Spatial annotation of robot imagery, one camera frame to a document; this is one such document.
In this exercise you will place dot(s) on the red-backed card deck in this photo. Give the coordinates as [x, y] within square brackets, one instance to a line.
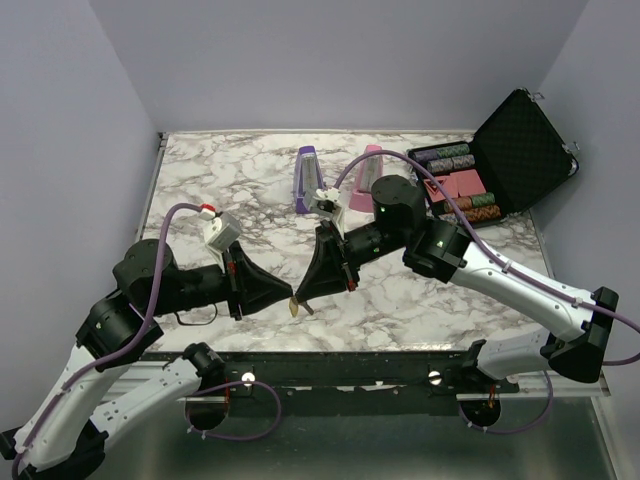
[448, 182]

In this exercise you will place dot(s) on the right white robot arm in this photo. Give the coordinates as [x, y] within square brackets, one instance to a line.
[574, 324]

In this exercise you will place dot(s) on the black poker chip case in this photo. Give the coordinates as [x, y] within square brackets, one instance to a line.
[518, 154]

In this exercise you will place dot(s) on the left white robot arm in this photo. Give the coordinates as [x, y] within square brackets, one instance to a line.
[68, 436]

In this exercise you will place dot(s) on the pink card deck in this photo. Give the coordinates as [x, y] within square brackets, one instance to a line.
[468, 182]

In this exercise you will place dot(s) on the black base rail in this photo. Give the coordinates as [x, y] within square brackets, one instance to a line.
[332, 384]

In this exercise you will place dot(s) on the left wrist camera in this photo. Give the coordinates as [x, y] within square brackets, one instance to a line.
[220, 230]

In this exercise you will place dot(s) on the purple metronome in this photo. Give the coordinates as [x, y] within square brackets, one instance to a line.
[307, 177]

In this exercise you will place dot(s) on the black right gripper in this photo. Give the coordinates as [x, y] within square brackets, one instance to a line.
[330, 263]

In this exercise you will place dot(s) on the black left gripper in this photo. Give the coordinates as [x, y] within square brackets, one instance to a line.
[248, 285]

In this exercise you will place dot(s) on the pink metronome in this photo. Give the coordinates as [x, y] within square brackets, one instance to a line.
[369, 171]

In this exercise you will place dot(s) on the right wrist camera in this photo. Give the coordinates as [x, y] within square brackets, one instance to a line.
[327, 203]

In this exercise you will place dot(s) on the yellow-capped key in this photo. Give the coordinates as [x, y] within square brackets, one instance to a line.
[293, 307]

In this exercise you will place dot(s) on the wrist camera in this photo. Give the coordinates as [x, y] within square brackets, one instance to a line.
[327, 203]
[220, 230]

